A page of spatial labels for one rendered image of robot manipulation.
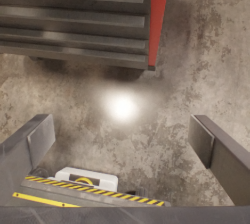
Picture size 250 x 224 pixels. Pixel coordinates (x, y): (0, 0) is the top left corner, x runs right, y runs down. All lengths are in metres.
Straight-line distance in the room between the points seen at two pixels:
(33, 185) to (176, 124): 0.63
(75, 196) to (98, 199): 0.07
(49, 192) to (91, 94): 0.48
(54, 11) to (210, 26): 0.80
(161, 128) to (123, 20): 0.62
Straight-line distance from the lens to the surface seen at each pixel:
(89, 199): 0.64
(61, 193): 0.67
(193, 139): 0.16
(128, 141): 0.90
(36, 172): 0.94
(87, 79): 0.96
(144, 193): 0.82
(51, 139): 0.17
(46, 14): 0.43
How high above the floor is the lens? 0.89
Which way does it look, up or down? 81 degrees down
